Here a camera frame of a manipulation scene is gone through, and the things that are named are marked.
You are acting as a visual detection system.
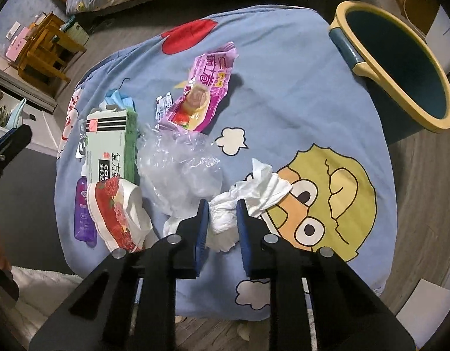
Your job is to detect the small white sachet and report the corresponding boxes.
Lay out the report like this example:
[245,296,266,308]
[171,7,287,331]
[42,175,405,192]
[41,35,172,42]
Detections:
[155,92,173,122]

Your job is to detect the white paper sheet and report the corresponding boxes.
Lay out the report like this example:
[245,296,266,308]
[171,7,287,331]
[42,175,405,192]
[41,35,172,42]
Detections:
[396,279,450,349]

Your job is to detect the white tissue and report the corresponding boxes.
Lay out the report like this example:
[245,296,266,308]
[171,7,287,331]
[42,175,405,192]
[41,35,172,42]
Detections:
[206,159,292,253]

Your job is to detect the blue cartoon cloth cushion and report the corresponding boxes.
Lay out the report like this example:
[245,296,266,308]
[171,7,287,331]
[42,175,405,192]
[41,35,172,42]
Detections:
[54,5,399,323]

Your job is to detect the white green jar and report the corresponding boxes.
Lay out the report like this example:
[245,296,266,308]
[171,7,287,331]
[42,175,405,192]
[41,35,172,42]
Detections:
[61,16,89,46]

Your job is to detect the small wooden stool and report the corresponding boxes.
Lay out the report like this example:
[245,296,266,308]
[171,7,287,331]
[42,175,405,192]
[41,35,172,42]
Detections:
[15,12,86,94]

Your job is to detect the clear plastic wrap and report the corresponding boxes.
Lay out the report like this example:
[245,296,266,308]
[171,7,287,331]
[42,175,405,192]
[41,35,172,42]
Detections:
[136,125,223,219]

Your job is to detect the purple tube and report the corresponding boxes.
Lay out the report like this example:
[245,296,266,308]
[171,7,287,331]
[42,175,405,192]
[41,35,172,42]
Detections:
[74,176,97,248]

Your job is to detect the teal and yellow trash bin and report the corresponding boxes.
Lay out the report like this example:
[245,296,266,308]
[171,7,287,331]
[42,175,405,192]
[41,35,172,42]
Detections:
[329,1,450,143]

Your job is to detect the pink snack wrapper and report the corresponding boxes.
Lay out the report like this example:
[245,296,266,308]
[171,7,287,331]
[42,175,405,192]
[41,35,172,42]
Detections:
[159,41,238,132]

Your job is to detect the wooden cabinet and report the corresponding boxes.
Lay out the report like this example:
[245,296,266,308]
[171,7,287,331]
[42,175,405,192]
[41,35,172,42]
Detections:
[395,0,443,37]

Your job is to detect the red floral tissue pack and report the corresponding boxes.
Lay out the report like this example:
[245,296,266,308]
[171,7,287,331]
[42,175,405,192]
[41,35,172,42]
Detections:
[87,178,158,253]

